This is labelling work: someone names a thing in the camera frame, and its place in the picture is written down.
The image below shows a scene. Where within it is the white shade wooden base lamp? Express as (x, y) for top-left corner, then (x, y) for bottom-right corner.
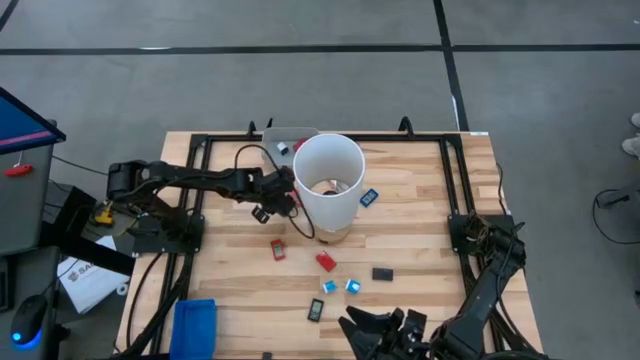
(292, 132), (367, 246)

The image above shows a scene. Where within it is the black computer mouse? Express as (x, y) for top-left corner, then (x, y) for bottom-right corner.
(9, 293), (49, 350)

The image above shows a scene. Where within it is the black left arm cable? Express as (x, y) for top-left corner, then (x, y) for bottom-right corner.
(233, 143), (317, 240)

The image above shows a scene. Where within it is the blue tilted screen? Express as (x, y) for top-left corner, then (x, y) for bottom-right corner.
(0, 87), (67, 154)

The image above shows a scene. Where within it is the white printed paper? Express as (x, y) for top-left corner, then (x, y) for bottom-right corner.
(56, 234), (132, 315)

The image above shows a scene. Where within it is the yellow hand tool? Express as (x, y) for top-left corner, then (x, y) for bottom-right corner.
(93, 200), (115, 227)

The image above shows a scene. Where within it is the black digital timer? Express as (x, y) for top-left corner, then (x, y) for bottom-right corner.
(306, 298), (325, 323)

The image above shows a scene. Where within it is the black floor cable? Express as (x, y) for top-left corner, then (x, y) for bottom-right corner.
(592, 187), (640, 246)

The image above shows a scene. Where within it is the grey plastic storage bin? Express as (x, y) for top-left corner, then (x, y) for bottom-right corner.
(260, 126), (321, 174)

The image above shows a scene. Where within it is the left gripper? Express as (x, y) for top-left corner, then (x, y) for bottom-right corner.
(252, 167), (300, 217)

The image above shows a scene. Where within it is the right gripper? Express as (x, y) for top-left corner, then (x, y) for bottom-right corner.
(338, 305), (436, 360)

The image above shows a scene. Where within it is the grey metal cabinet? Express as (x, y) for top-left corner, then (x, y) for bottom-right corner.
(0, 142), (55, 256)

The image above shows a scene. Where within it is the blue plastic tray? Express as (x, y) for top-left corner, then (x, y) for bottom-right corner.
(169, 298), (218, 360)

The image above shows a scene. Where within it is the black floor box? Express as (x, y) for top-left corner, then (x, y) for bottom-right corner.
(43, 181), (97, 236)

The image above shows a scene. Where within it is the black power cable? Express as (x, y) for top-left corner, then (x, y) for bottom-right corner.
(124, 252), (169, 354)

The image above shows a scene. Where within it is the black diagonal bar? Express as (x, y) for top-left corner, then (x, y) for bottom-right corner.
(38, 219), (137, 277)

